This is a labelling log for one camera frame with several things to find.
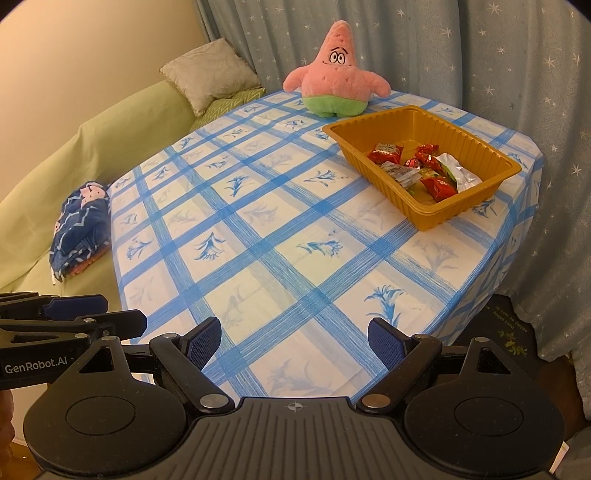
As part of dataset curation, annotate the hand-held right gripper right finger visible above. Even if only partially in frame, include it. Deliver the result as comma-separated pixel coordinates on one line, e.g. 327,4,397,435
358,318,522,415

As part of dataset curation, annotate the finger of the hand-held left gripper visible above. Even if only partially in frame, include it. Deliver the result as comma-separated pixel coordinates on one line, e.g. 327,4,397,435
0,310,148,346
0,292,110,320

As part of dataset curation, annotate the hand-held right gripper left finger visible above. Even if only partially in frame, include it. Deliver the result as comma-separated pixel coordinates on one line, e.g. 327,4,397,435
68,318,236,415

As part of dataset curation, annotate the red snack pouch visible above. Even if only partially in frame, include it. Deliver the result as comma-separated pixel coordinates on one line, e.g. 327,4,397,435
420,178,460,201

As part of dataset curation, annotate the clear dark snack packet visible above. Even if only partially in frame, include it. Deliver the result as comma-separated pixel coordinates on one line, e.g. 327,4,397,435
381,161,421,188

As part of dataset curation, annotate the silver green snack pouch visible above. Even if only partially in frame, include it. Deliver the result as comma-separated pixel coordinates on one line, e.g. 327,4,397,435
435,152,483,192

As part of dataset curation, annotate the red square snack packet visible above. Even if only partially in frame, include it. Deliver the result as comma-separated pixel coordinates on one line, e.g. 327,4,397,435
367,142,404,166

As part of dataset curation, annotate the orange plastic tray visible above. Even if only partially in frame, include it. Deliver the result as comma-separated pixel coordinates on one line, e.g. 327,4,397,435
322,105,522,232

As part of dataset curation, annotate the blue printed blanket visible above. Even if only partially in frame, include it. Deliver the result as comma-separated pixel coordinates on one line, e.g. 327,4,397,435
48,181,112,281

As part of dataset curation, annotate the blue checked tablecloth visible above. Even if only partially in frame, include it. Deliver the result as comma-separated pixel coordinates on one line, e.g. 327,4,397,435
107,89,543,400

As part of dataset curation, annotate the dark floor mat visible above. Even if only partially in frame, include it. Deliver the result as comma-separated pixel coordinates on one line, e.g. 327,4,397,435
455,293,541,370

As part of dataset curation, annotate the green covered sofa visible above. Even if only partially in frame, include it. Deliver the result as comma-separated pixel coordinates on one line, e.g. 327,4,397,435
0,79,197,296

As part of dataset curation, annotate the green patterned cushion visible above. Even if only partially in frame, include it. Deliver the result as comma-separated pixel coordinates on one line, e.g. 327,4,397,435
189,87,267,134

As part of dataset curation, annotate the beige cushion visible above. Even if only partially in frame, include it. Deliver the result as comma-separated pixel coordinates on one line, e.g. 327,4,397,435
159,38,263,117

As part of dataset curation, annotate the pink starfish plush toy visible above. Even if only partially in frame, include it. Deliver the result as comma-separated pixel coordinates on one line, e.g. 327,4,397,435
283,19,391,117

